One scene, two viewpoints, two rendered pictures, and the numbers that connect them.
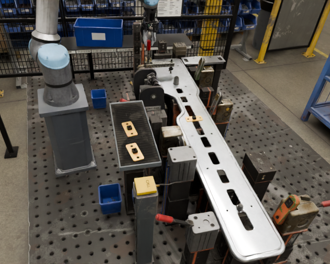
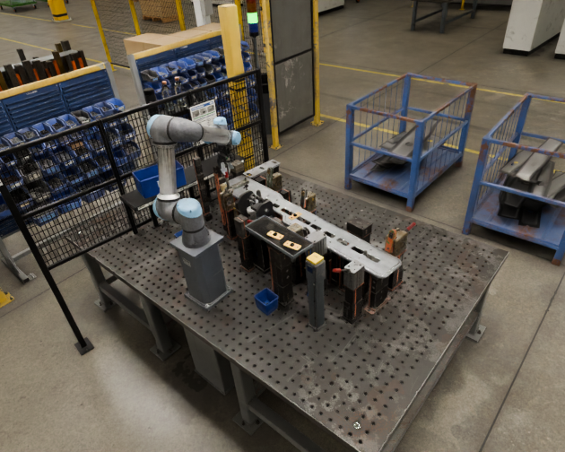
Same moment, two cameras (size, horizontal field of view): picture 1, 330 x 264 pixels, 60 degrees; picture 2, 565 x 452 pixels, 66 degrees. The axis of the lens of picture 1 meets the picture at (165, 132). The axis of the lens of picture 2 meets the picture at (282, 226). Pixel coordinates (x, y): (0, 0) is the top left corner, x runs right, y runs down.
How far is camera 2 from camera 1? 1.29 m
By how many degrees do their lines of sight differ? 19
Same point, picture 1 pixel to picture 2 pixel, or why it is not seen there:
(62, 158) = (209, 292)
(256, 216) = (377, 253)
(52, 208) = (226, 331)
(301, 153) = (372, 212)
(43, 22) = (169, 186)
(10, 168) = (98, 360)
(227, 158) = (337, 230)
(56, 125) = (204, 262)
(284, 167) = not seen: hidden behind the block
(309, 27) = (308, 96)
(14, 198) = (129, 382)
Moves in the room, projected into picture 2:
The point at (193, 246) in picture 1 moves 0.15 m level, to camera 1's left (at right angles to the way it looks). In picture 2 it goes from (354, 284) to (328, 296)
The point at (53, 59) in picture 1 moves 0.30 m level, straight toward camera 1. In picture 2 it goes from (195, 210) to (239, 230)
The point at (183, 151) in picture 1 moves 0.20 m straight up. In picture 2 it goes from (315, 235) to (314, 202)
